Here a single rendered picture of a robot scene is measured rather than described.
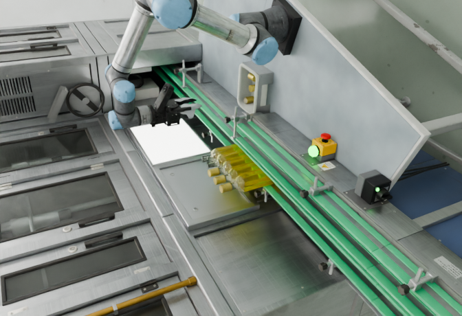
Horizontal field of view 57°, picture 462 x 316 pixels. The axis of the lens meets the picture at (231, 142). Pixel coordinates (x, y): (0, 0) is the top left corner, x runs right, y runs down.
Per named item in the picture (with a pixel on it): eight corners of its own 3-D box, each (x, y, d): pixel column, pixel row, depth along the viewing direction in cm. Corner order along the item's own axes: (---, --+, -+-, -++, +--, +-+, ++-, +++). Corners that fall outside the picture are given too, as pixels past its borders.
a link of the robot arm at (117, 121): (112, 118, 157) (113, 135, 163) (141, 113, 162) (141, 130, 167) (106, 105, 162) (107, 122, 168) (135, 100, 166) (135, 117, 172)
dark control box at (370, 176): (371, 186, 156) (353, 192, 152) (376, 168, 152) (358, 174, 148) (388, 199, 149) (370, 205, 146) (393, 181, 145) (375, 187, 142)
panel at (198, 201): (183, 121, 256) (126, 131, 242) (183, 116, 255) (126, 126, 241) (259, 209, 189) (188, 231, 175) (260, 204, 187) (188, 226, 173)
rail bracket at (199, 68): (208, 82, 260) (173, 87, 251) (209, 55, 252) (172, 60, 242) (212, 84, 257) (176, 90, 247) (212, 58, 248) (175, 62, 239)
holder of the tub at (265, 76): (251, 110, 226) (238, 113, 223) (255, 60, 212) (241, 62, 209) (268, 124, 213) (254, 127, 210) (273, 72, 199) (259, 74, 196)
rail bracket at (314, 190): (327, 185, 158) (298, 194, 153) (331, 169, 154) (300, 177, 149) (334, 191, 155) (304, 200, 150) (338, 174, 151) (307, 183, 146)
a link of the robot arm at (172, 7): (269, 27, 173) (154, -31, 138) (287, 47, 164) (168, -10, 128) (253, 51, 178) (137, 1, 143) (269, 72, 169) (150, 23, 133)
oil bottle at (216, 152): (249, 150, 209) (209, 159, 200) (249, 139, 206) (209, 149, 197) (254, 155, 204) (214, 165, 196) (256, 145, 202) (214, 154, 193)
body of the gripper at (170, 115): (174, 116, 179) (146, 121, 174) (174, 97, 175) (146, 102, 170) (181, 124, 174) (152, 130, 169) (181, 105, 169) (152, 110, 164)
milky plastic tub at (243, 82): (251, 101, 223) (236, 104, 220) (254, 60, 212) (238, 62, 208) (268, 115, 210) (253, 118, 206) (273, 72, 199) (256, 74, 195)
